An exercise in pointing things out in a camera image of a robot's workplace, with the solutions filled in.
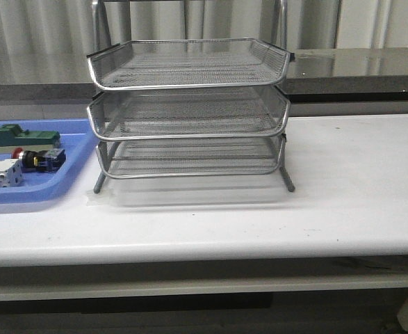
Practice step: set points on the red emergency stop button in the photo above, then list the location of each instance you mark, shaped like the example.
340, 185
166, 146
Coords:
44, 161

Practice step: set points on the blue plastic tray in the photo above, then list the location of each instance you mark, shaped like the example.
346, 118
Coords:
78, 141

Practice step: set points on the white circuit breaker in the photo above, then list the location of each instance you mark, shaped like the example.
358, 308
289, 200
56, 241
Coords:
10, 173

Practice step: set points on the green electrical module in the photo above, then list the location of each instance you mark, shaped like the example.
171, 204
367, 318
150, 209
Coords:
13, 136

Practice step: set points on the dark steel back counter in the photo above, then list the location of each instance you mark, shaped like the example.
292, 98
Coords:
316, 75

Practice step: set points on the silver metal rack frame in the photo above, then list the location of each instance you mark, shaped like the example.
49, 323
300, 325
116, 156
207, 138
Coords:
101, 34

